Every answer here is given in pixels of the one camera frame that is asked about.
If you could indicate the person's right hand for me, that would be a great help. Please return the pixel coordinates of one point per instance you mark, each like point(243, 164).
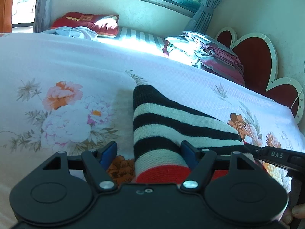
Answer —
point(297, 212)

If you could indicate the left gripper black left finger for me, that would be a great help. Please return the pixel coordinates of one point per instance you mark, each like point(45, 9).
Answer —
point(96, 164)

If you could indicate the striped grey white mattress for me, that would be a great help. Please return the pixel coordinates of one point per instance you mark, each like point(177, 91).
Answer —
point(136, 40)

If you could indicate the brown wooden door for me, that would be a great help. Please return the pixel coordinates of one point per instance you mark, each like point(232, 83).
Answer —
point(6, 16)

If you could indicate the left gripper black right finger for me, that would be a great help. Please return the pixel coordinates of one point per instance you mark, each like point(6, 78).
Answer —
point(200, 163)

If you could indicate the red embroidered pillow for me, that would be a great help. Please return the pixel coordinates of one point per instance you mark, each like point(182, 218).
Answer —
point(103, 25)

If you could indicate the red heart-shaped headboard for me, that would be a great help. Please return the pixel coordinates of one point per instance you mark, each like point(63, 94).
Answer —
point(259, 57)

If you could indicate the folded maroon quilt stack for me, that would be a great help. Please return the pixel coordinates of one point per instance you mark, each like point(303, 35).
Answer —
point(203, 52)

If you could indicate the blue curtain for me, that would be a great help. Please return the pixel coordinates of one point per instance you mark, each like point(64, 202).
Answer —
point(42, 18)
point(202, 18)

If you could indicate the right blue curtain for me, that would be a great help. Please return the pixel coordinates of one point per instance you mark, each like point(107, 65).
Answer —
point(202, 18)

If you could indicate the light blue cloth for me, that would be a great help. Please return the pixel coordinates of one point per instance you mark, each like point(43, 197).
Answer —
point(80, 32)

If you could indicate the floral white bed sheet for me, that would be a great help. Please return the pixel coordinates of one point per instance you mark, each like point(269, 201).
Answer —
point(62, 96)

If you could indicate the left blue curtain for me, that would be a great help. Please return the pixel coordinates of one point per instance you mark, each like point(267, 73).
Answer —
point(42, 18)

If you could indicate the striped knit children's sweater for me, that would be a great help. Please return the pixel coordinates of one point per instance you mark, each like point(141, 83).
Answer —
point(160, 125)

